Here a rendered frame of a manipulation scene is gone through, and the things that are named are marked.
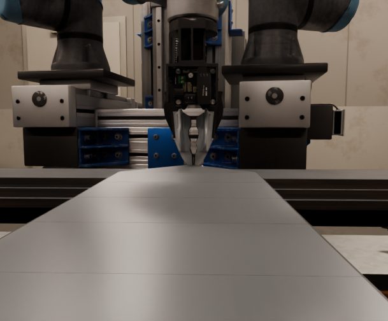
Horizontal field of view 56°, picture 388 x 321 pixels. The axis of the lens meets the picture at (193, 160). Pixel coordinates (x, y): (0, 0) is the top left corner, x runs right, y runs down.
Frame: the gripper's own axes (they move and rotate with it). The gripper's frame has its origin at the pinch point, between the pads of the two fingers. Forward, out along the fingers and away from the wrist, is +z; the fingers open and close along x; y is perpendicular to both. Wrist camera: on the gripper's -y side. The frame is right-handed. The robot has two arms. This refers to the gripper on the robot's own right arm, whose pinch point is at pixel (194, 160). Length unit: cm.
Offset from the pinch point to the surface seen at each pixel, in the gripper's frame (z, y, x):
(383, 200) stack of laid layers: 2.8, 16.4, 21.6
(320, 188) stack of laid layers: 1.7, 15.1, 15.1
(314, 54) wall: -81, -356, 120
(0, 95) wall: -42, -410, -260
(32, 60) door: -83, -398, -212
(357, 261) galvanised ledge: 17.4, -3.5, 27.6
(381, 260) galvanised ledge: 17.3, -4.2, 31.8
